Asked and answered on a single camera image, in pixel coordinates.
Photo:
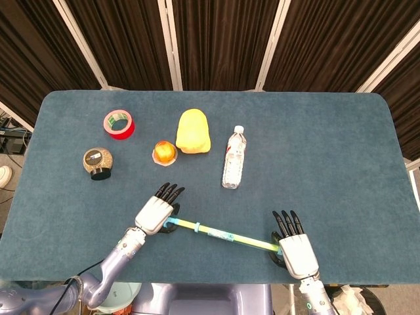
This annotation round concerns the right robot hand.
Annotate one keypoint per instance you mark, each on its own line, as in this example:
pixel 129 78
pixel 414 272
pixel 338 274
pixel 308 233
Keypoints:
pixel 298 252

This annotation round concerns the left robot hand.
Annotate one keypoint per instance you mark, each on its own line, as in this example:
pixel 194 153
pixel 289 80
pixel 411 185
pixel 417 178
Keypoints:
pixel 154 211

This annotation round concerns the yellow-green rod with stands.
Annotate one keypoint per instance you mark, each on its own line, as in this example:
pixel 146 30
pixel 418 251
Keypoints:
pixel 229 235

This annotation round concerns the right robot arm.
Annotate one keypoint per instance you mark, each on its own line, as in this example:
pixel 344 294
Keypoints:
pixel 315 295

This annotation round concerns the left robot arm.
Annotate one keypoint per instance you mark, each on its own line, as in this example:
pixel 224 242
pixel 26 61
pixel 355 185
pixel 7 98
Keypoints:
pixel 111 265

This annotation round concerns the orange in plastic wrap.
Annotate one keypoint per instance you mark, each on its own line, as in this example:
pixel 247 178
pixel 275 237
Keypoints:
pixel 165 152

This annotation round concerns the white crumpled plastic bag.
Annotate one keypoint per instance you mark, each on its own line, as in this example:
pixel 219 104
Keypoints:
pixel 352 298

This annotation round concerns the round glass jar black lid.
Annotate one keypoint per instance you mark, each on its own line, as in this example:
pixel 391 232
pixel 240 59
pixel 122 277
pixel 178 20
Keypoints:
pixel 98 160

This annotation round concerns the red tape roll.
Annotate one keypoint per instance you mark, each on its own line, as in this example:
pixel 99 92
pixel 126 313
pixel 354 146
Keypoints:
pixel 126 131

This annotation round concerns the pale green plastic basin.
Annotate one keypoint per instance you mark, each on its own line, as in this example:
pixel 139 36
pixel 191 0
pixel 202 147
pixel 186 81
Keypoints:
pixel 123 293

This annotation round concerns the yellow lumpy fruit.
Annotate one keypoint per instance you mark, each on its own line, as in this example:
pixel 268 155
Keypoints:
pixel 193 131

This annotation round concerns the clear plastic water bottle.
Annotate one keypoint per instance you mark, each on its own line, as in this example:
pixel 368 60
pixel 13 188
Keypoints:
pixel 233 160

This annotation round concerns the purple robot torso base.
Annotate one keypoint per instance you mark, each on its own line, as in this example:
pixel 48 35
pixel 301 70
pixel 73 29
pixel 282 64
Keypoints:
pixel 203 298

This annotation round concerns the blue table cloth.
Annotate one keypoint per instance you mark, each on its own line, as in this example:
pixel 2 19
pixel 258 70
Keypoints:
pixel 295 147

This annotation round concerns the white round floor object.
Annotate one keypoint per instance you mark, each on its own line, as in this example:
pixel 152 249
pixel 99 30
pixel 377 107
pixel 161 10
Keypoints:
pixel 5 175

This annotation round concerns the black equipment box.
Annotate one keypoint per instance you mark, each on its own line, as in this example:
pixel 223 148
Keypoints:
pixel 13 144

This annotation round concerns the dark brown curtain panel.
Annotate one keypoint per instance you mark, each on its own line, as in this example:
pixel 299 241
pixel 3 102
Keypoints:
pixel 403 115
pixel 328 42
pixel 124 42
pixel 223 42
pixel 33 59

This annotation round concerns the white partition frame post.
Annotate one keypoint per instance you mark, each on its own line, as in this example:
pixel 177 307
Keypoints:
pixel 170 46
pixel 390 55
pixel 16 115
pixel 82 46
pixel 272 46

